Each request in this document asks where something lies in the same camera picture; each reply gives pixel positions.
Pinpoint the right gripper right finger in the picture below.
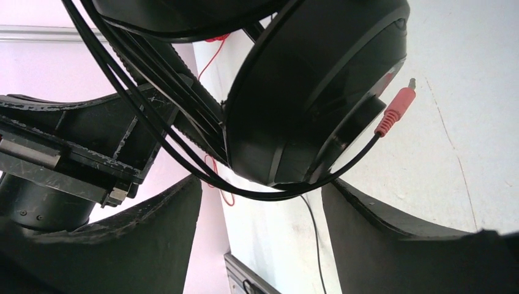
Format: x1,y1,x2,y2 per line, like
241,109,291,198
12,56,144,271
321,179,518,293

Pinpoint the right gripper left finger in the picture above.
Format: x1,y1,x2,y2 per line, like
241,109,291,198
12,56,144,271
1,175,202,293

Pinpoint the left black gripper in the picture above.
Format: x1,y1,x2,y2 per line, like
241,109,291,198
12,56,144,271
1,94,160,232

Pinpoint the large headphones black cable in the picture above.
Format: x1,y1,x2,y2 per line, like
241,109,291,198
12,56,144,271
61,0,417,203

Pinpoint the small headphones black cable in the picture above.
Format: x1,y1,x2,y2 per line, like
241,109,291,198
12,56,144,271
300,194,329,294

